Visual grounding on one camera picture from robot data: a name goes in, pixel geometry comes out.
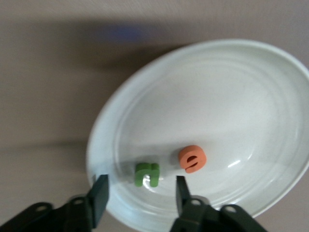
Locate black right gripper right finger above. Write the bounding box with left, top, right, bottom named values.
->
left=169, top=175, right=266, bottom=232

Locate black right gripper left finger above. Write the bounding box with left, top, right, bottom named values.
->
left=0, top=174, right=110, bottom=232

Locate green foam letter U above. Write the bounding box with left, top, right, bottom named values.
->
left=134, top=162, right=160, bottom=188

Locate orange foam letter G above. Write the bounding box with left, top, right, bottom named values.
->
left=178, top=145, right=208, bottom=174

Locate brown table cover sheet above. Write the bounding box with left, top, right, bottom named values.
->
left=0, top=0, right=309, bottom=232

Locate beige brown round plate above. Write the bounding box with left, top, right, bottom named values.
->
left=85, top=38, right=309, bottom=232

